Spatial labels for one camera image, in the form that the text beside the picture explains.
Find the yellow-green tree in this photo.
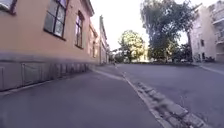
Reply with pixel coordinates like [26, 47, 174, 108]
[117, 29, 146, 64]

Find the grey asphalt pavement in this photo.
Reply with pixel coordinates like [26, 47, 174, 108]
[0, 64, 165, 128]

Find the tall dark tree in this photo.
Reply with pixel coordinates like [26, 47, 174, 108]
[139, 0, 196, 63]

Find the cobblestone kerb strip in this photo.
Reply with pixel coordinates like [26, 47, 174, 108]
[92, 67, 215, 128]

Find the grey asphalt road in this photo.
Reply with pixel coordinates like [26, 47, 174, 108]
[115, 62, 224, 128]

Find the peach building with dark windows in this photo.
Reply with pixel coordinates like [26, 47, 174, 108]
[0, 0, 111, 93]

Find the pale apartment building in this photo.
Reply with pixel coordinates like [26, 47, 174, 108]
[187, 0, 224, 64]

